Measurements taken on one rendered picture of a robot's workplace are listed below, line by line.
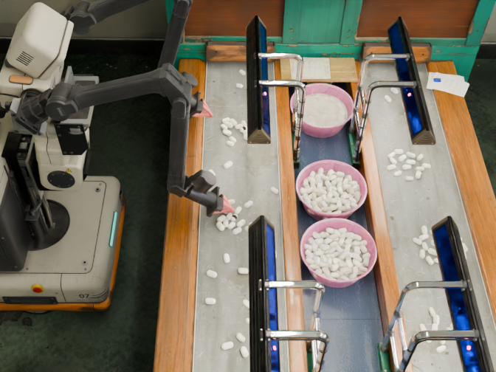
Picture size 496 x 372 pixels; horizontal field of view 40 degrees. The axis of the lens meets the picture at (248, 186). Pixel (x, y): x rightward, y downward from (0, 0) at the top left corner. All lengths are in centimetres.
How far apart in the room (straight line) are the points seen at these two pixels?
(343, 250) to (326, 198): 23
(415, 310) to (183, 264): 79
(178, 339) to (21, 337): 114
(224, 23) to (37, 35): 97
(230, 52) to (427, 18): 85
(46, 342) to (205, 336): 109
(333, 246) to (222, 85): 93
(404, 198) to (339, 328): 58
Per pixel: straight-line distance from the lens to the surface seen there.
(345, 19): 295
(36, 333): 317
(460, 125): 289
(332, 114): 286
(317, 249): 241
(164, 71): 204
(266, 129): 228
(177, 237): 239
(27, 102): 224
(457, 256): 202
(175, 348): 217
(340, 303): 237
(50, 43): 226
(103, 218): 309
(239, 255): 237
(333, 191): 256
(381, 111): 289
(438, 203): 261
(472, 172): 272
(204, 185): 230
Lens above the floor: 271
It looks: 51 degrees down
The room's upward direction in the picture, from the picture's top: 2 degrees clockwise
